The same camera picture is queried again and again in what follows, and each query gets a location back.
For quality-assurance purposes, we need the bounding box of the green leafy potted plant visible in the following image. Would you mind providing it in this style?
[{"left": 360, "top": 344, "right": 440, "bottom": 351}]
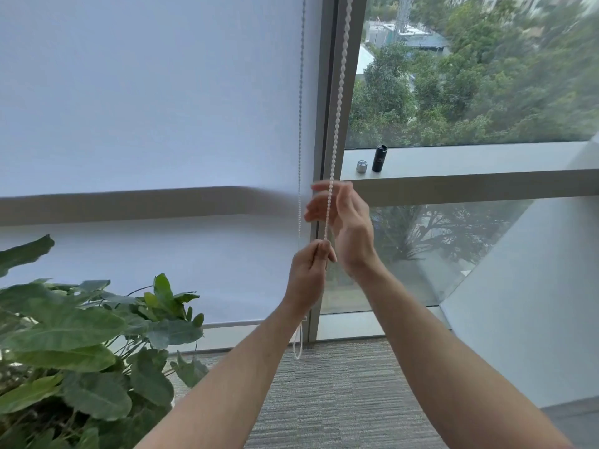
[{"left": 0, "top": 234, "right": 210, "bottom": 449}]

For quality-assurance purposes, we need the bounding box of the group of green trees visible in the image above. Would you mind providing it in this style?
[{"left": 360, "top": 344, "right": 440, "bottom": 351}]
[{"left": 346, "top": 0, "right": 599, "bottom": 150}]

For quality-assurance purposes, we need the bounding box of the grey cabinet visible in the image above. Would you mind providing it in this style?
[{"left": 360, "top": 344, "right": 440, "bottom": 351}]
[{"left": 540, "top": 396, "right": 599, "bottom": 449}]

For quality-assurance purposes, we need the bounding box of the person's right forearm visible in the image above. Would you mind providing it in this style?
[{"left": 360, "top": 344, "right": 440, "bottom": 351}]
[{"left": 353, "top": 264, "right": 579, "bottom": 449}]

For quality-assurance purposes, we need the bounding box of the white roller blind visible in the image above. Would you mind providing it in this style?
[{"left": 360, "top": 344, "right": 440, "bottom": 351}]
[{"left": 0, "top": 0, "right": 324, "bottom": 356}]

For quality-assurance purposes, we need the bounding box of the person's right hand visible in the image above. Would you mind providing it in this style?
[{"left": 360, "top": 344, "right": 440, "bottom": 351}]
[{"left": 304, "top": 180, "right": 382, "bottom": 281}]

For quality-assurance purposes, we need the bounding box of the white beaded blind chain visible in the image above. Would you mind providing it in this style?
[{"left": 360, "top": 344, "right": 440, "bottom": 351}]
[{"left": 292, "top": 0, "right": 355, "bottom": 360}]

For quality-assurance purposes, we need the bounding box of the metal lattice tower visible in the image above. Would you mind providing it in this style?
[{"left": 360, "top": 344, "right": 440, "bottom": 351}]
[{"left": 395, "top": 0, "right": 415, "bottom": 36}]

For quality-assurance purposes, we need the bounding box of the person's left forearm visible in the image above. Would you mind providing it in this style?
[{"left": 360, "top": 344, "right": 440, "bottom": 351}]
[{"left": 133, "top": 301, "right": 317, "bottom": 449}]

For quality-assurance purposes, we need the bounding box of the grey window frame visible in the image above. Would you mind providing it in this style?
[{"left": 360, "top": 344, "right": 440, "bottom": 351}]
[{"left": 316, "top": 0, "right": 599, "bottom": 342}]

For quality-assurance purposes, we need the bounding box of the person's left hand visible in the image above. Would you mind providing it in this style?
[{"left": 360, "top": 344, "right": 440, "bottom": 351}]
[{"left": 283, "top": 239, "right": 338, "bottom": 319}]

